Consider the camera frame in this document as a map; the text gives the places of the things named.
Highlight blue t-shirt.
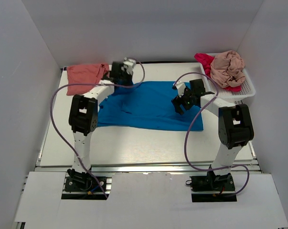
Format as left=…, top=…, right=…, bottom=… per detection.
left=97, top=81, right=203, bottom=131

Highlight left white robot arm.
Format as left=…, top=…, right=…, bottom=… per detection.
left=68, top=58, right=136, bottom=174

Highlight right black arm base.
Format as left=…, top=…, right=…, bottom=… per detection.
left=185, top=176, right=237, bottom=203

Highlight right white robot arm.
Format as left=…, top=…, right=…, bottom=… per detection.
left=171, top=79, right=254, bottom=179

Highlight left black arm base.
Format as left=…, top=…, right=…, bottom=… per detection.
left=61, top=176, right=107, bottom=200

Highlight folded salmon pink t-shirt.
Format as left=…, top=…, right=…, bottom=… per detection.
left=66, top=63, right=109, bottom=96

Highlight magenta red t-shirt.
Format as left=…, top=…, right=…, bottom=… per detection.
left=194, top=53, right=241, bottom=92

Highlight beige crumpled t-shirt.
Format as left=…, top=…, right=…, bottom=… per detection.
left=210, top=50, right=245, bottom=88

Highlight white plastic basket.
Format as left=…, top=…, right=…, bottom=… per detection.
left=199, top=53, right=256, bottom=102

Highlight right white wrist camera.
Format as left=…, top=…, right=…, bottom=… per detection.
left=172, top=81, right=186, bottom=97

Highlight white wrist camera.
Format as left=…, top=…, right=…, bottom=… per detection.
left=123, top=57, right=137, bottom=74
left=172, top=81, right=186, bottom=97

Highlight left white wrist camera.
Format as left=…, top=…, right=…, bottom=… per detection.
left=123, top=57, right=137, bottom=74

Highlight aluminium table frame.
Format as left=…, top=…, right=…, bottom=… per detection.
left=13, top=68, right=263, bottom=229

